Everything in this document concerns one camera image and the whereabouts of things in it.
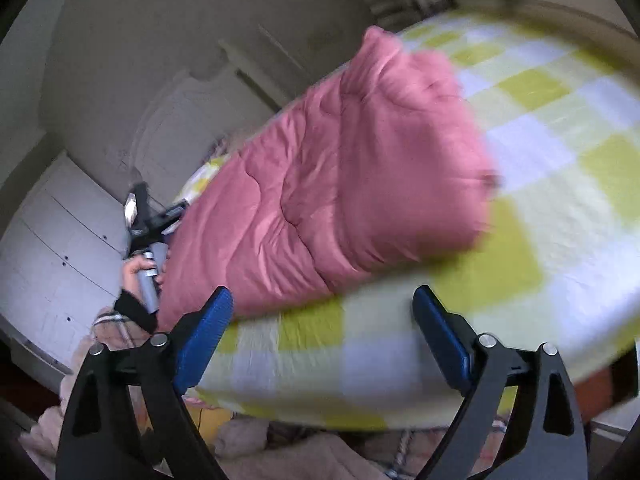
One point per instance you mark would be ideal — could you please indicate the yellow patterned pillow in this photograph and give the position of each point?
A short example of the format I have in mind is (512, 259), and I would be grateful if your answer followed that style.
(202, 175)

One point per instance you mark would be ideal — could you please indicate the yellow checked bed sheet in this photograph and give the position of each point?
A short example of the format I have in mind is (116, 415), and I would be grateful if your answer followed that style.
(525, 200)

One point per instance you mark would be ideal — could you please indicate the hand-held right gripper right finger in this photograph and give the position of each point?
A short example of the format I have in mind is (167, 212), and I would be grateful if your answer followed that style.
(442, 340)

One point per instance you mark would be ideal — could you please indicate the person's left forearm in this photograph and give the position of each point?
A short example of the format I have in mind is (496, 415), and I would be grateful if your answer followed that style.
(132, 310)

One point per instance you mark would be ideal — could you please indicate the person's left hand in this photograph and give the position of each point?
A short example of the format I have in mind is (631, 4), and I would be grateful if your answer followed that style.
(134, 272)

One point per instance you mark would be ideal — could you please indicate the white drawer cabinet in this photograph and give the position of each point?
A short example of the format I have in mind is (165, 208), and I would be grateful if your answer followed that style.
(60, 260)

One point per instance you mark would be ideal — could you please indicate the pink quilted comforter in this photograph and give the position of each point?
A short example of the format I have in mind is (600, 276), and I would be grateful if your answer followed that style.
(340, 180)

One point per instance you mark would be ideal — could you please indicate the white curved headboard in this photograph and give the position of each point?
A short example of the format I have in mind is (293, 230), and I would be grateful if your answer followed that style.
(170, 110)

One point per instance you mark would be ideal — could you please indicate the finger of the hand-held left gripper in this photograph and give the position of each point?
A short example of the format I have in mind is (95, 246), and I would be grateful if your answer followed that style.
(175, 210)

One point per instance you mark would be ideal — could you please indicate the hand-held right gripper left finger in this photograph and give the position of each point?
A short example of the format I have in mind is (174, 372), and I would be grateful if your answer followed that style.
(205, 340)

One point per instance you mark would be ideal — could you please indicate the plaid cloth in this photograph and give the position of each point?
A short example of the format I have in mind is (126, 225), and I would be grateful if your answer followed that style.
(117, 327)

